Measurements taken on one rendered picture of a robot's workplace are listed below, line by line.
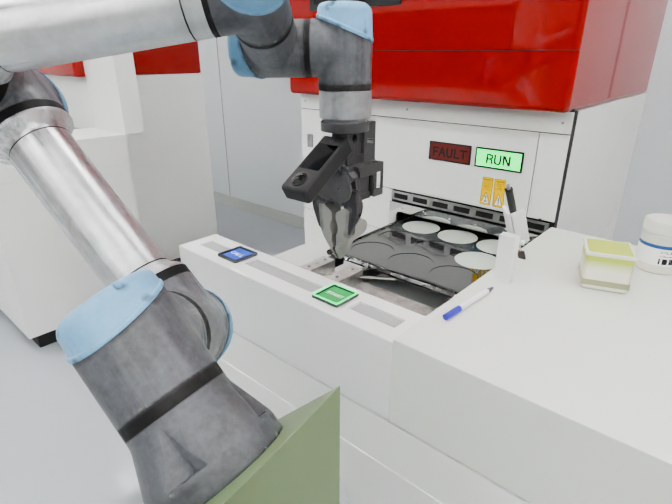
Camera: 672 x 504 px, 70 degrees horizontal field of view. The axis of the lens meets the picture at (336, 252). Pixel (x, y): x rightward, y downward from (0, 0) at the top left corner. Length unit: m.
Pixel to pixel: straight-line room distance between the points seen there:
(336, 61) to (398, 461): 0.59
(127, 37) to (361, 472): 0.72
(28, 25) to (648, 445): 0.78
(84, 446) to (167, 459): 1.61
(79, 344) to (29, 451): 1.67
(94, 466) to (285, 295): 1.33
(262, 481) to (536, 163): 0.93
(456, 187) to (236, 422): 0.93
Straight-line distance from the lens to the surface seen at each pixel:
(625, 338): 0.79
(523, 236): 0.88
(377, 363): 0.72
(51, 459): 2.11
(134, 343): 0.50
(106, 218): 0.69
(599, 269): 0.90
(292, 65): 0.69
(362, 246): 1.16
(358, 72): 0.68
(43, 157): 0.74
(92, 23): 0.62
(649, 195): 2.68
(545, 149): 1.18
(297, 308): 0.80
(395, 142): 1.36
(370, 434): 0.81
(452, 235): 1.27
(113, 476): 1.95
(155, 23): 0.60
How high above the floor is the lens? 1.33
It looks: 23 degrees down
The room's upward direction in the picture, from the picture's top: straight up
